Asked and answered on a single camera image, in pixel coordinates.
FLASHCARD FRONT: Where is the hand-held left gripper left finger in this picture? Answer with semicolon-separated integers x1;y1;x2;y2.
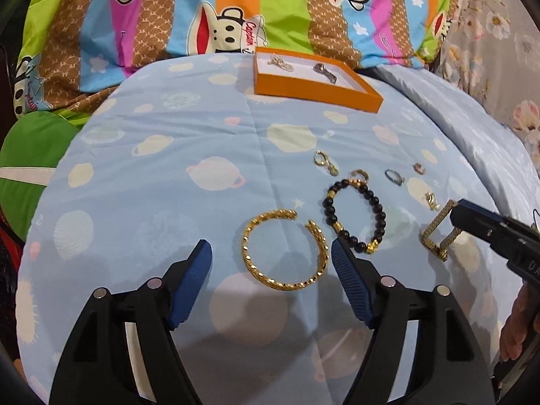
50;239;213;405

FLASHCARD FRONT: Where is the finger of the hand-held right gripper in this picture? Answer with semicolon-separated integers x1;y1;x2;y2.
457;198;540;246
450;213;514;259

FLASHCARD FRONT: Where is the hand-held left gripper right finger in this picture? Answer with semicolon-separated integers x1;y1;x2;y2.
330;236;496;405

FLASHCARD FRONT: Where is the gold mesh bracelet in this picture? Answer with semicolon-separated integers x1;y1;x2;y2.
420;199;458;262

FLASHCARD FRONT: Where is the gold twisted bangle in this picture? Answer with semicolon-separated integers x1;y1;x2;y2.
242;209;329;291

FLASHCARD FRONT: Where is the black bead bracelet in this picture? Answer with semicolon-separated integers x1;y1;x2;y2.
323;178;385;256

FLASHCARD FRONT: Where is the gold hoop earring with pendant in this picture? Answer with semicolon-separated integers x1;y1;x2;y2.
313;150;339;177

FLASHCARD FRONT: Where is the orange jewelry box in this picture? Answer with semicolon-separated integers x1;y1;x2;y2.
254;48;384;114

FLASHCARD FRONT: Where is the person's right hand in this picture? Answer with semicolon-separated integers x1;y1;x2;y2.
499;286;540;363

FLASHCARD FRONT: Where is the pale blue pillow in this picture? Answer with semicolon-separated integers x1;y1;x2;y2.
373;64;540;220

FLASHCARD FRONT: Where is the floral print cloth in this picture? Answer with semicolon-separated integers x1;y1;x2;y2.
434;0;540;165

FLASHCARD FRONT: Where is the green pillow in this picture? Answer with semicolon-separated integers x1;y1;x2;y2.
0;112;87;241

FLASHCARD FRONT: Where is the colourful striped monkey print blanket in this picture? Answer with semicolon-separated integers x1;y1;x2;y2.
12;0;465;121

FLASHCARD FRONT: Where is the dark ring in tray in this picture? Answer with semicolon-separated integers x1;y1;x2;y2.
313;63;338;85

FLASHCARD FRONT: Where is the pearl bead chain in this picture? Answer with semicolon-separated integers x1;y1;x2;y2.
267;53;295;73

